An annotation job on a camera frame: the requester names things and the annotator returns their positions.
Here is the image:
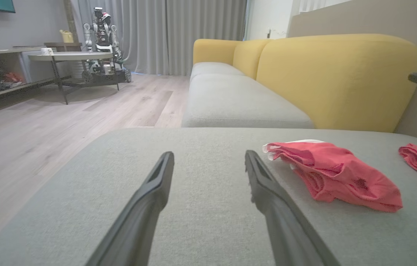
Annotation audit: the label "orange and black shelf clutter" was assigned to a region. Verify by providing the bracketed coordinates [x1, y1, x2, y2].
[0, 61, 25, 91]

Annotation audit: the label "dark wooden side table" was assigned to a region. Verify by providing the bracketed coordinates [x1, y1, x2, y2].
[44, 42, 82, 52]

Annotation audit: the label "white and black wheeled robot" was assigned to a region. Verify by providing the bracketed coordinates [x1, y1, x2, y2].
[83, 7, 132, 84]

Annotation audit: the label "grey sofa with yellow backrest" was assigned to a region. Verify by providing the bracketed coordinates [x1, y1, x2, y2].
[0, 34, 417, 266]

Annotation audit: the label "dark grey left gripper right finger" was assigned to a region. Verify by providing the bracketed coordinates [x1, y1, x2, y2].
[245, 150, 341, 266]

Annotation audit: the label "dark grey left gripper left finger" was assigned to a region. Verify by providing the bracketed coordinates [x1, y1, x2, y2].
[85, 151, 175, 266]

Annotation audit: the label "red shorts with white panel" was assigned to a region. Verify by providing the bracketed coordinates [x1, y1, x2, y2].
[263, 139, 403, 213]

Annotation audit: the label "grey pleated curtain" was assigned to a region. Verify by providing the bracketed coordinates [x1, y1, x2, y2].
[71, 0, 247, 76]

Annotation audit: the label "round grey coffee table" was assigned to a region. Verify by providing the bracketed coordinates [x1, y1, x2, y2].
[28, 52, 120, 105]

